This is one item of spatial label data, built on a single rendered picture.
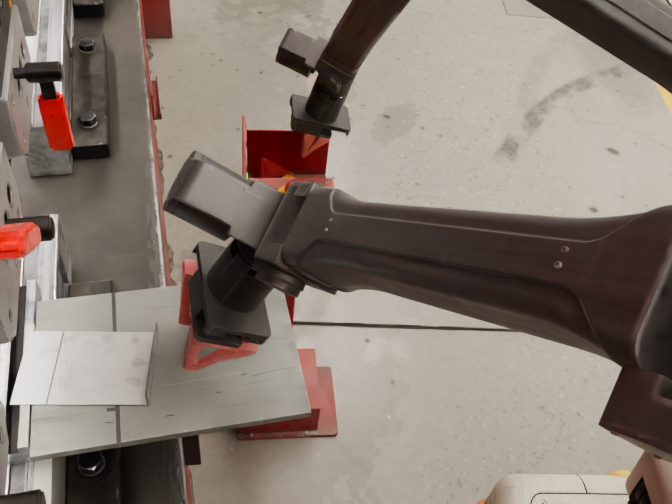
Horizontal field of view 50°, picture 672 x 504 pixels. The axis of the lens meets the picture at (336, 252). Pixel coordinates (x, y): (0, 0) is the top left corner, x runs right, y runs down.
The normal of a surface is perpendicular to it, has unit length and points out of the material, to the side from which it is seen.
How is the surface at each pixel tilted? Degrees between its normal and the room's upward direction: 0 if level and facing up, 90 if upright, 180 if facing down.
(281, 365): 0
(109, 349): 0
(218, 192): 43
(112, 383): 0
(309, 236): 57
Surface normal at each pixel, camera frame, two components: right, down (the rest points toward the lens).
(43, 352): 0.10, -0.66
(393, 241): -0.78, -0.44
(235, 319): 0.56, -0.62
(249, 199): 0.36, 0.04
